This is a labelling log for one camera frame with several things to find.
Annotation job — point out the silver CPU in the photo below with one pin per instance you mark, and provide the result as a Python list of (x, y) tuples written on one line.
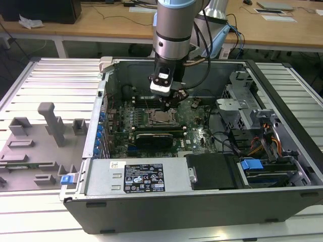
[(161, 116)]

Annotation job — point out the thin metal locking lever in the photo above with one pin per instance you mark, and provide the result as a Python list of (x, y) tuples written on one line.
[(164, 122)]

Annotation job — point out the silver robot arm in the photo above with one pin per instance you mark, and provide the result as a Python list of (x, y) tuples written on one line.
[(171, 25)]

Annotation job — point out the CPU socket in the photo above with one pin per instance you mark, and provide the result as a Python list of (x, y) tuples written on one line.
[(151, 123)]

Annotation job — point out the green motherboard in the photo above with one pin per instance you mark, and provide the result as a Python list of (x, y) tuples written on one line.
[(194, 126)]

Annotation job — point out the pale blue teach pendant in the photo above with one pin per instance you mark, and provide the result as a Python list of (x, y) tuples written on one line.
[(219, 40)]

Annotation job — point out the grey metal drive cage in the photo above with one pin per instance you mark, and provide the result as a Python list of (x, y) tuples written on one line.
[(234, 111)]

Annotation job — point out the black graphics card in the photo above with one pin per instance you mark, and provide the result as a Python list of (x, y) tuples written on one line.
[(154, 142)]

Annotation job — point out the blue expansion card clip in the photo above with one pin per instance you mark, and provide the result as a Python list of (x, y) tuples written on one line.
[(96, 151), (99, 136), (97, 144), (100, 129), (102, 116)]

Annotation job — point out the black plastic shroud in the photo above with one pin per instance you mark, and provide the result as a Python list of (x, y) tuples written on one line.
[(212, 171)]

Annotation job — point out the black computer mouse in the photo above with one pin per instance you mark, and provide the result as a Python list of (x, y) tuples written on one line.
[(247, 2)]

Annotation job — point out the hard disk in blue carrier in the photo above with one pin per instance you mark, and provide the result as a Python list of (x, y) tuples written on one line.
[(251, 165)]

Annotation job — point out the silver laptop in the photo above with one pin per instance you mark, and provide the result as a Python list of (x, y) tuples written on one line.
[(275, 5)]

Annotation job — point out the grey power supply unit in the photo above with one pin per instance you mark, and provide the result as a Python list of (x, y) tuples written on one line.
[(101, 176)]

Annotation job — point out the black grey PC case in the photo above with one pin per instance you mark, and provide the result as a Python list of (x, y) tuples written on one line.
[(176, 214)]

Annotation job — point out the blue case latch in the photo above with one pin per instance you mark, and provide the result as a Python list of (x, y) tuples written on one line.
[(66, 180)]

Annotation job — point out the grey parts rack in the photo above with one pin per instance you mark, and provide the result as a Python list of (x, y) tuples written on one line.
[(38, 151)]

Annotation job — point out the black computer tower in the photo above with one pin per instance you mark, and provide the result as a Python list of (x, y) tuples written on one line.
[(38, 10)]

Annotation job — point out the crumpled white paper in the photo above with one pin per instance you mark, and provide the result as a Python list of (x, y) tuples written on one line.
[(31, 21)]

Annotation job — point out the green RAM stick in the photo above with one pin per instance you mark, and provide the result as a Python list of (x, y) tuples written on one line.
[(22, 166)]

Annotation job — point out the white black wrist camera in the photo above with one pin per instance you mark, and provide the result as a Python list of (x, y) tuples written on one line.
[(159, 87)]

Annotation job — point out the wooden desk white frame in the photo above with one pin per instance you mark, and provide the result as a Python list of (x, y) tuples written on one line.
[(101, 27)]

